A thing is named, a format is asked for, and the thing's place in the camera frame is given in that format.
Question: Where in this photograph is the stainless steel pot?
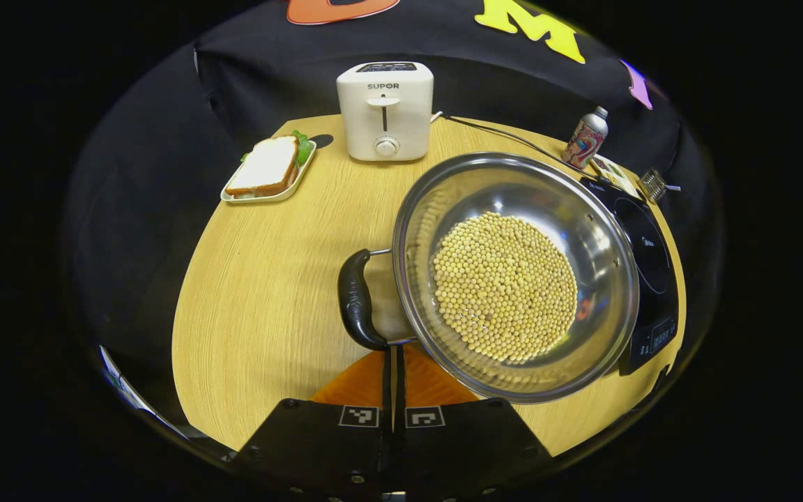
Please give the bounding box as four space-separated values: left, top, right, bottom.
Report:
337 151 641 406

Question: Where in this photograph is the black induction cooktop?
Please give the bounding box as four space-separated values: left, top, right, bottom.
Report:
579 178 681 377

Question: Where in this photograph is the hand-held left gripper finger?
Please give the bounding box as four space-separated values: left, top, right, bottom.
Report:
395 343 556 497
229 345 395 497

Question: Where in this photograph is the white rectangular plate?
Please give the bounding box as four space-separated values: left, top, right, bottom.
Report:
220 139 318 204

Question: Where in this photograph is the black power cable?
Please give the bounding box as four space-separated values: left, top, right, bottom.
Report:
443 115 625 189

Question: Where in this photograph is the sandwich with lettuce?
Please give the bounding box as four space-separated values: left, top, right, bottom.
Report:
225 130 315 198

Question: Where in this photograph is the white toaster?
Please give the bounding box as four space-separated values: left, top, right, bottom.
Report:
336 61 435 162

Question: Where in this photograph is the white divided bean dish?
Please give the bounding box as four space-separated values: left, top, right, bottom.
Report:
590 155 643 199

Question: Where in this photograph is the metal wire holder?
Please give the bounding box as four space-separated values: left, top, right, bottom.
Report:
638 167 668 204

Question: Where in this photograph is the heap of yellow soybeans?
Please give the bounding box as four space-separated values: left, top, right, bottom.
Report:
431 211 579 365

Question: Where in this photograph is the silver printed drink bottle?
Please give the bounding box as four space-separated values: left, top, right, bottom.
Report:
562 106 609 170

